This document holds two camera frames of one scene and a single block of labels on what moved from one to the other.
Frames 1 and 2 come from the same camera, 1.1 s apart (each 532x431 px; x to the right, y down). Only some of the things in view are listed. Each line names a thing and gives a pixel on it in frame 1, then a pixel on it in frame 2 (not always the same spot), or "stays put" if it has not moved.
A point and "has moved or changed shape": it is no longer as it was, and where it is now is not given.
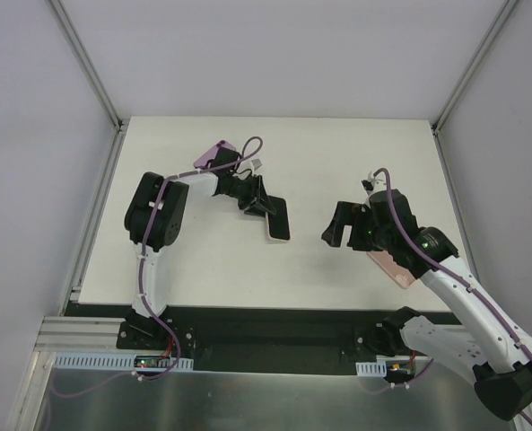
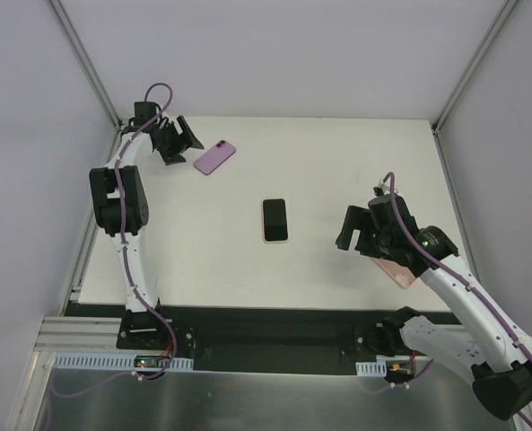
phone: [278, 224] has moved or changed shape
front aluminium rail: [81, 334] stays put
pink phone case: [401, 276] stays put
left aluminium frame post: [80, 51] stays put
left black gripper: [257, 194] to [171, 140]
